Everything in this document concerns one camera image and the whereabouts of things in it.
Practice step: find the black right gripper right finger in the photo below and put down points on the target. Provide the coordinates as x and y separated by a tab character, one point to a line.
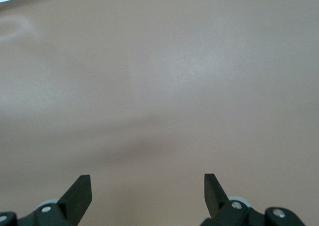
213	198

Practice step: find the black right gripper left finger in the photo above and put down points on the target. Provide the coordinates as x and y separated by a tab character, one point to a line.
77	199

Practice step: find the brown table mat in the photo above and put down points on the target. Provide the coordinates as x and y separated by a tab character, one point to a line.
159	86

